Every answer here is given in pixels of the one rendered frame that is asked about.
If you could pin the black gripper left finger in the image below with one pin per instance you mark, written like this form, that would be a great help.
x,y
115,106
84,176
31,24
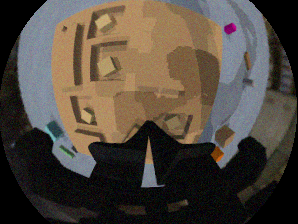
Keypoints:
x,y
132,153

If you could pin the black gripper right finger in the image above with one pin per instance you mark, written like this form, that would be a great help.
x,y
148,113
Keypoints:
x,y
166,151

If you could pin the orange block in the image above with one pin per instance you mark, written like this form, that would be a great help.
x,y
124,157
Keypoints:
x,y
217,154

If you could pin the teal cube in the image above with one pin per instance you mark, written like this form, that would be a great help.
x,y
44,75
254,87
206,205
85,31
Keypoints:
x,y
54,131

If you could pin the small magenta block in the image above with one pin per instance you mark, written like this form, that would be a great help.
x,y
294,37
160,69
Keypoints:
x,y
230,28

